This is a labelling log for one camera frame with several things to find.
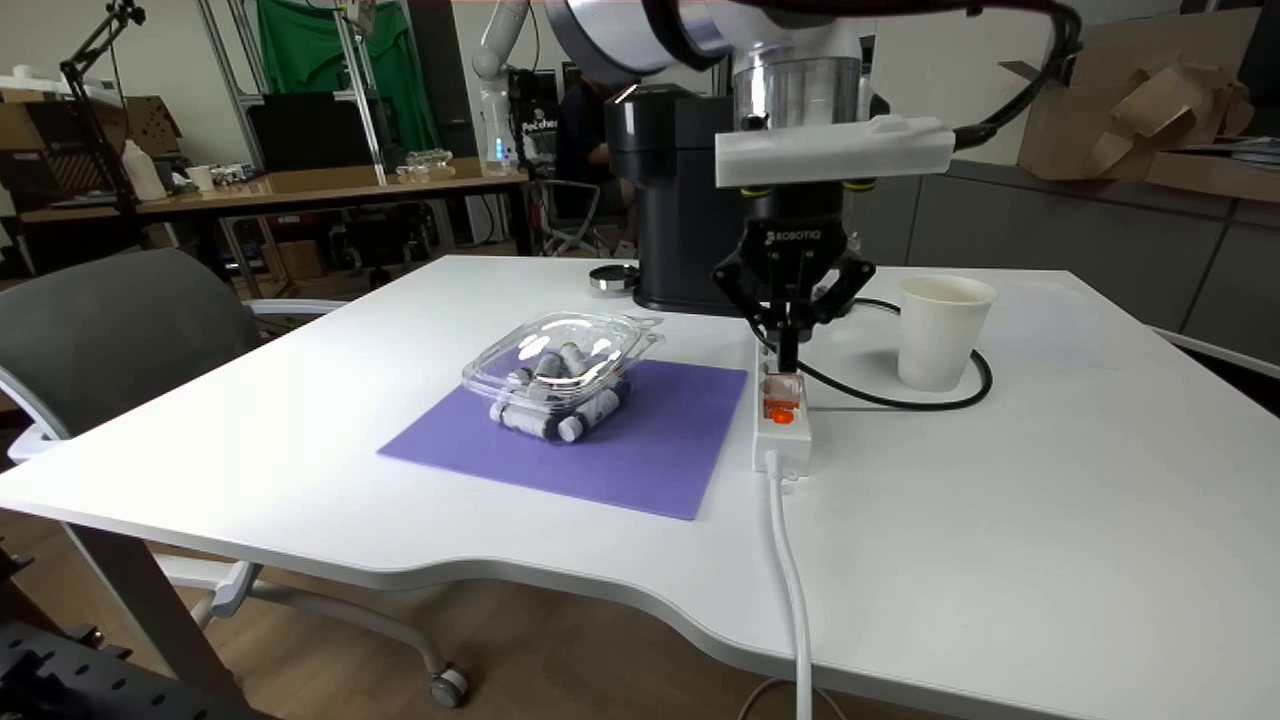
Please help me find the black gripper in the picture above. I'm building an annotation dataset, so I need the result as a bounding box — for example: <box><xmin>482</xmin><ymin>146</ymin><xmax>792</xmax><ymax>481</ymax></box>
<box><xmin>714</xmin><ymin>184</ymin><xmax>876</xmax><ymax>372</ymax></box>

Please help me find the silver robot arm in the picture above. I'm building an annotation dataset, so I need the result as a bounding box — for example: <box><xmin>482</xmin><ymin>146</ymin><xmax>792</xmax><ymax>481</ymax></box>
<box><xmin>539</xmin><ymin>0</ymin><xmax>1080</xmax><ymax>372</ymax></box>

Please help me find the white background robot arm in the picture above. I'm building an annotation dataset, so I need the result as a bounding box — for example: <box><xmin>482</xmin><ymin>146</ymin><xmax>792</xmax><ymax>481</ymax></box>
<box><xmin>471</xmin><ymin>0</ymin><xmax>534</xmax><ymax>172</ymax></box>

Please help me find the white power strip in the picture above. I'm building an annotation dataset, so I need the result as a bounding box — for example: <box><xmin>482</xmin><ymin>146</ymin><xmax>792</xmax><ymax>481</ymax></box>
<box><xmin>751</xmin><ymin>347</ymin><xmax>813</xmax><ymax>481</ymax></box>

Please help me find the black coffee machine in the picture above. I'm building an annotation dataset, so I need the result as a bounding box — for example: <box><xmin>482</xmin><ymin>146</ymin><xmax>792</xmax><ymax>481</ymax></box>
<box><xmin>609</xmin><ymin>85</ymin><xmax>743</xmax><ymax>316</ymax></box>

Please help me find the white paper cup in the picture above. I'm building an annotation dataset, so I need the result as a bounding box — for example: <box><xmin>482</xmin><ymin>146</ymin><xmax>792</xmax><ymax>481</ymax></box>
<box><xmin>895</xmin><ymin>278</ymin><xmax>997</xmax><ymax>393</ymax></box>

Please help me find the small black round lid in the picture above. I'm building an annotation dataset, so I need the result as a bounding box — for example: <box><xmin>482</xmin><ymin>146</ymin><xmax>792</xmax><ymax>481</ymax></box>
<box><xmin>588</xmin><ymin>263</ymin><xmax>642</xmax><ymax>295</ymax></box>

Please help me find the purple mat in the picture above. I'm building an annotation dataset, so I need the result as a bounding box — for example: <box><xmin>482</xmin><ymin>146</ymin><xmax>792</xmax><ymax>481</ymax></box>
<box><xmin>384</xmin><ymin>359</ymin><xmax>749</xmax><ymax>522</ymax></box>

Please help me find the clear plastic container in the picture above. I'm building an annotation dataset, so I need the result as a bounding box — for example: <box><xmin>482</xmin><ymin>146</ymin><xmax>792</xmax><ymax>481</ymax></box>
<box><xmin>460</xmin><ymin>311</ymin><xmax>662</xmax><ymax>401</ymax></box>

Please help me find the white coffee capsules pile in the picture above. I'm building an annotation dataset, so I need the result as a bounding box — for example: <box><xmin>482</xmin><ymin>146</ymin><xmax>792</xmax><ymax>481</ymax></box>
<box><xmin>489</xmin><ymin>341</ymin><xmax>624</xmax><ymax>443</ymax></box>

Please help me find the wooden background desk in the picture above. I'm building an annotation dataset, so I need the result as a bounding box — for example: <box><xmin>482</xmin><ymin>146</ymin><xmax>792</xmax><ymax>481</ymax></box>
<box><xmin>13</xmin><ymin>158</ymin><xmax>534</xmax><ymax>278</ymax></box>

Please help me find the cardboard box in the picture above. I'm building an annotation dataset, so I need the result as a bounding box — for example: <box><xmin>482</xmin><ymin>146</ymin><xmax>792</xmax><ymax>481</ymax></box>
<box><xmin>1018</xmin><ymin>9</ymin><xmax>1260</xmax><ymax>182</ymax></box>

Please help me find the green cloth backdrop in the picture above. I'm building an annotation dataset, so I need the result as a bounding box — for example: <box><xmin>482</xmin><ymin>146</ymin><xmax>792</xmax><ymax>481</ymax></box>
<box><xmin>256</xmin><ymin>0</ymin><xmax>441</xmax><ymax>154</ymax></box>

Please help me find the grey office chair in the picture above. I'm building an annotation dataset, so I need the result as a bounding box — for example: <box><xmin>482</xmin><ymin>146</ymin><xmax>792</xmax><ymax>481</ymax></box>
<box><xmin>0</xmin><ymin>249</ymin><xmax>471</xmax><ymax>707</ymax></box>

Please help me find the black microphone stand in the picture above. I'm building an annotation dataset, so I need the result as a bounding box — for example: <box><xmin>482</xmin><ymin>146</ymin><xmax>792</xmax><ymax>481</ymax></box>
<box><xmin>56</xmin><ymin>0</ymin><xmax>151</xmax><ymax>253</ymax></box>

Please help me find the black power cable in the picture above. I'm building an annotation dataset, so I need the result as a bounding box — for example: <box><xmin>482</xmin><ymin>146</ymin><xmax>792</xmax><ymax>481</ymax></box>
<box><xmin>797</xmin><ymin>295</ymin><xmax>997</xmax><ymax>415</ymax></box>

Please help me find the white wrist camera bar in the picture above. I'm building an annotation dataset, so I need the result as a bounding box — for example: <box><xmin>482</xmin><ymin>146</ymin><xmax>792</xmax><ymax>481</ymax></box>
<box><xmin>718</xmin><ymin>118</ymin><xmax>956</xmax><ymax>190</ymax></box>

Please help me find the white power strip cord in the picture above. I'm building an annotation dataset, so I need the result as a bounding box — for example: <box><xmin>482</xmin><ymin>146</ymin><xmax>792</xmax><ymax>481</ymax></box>
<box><xmin>761</xmin><ymin>454</ymin><xmax>822</xmax><ymax>720</ymax></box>

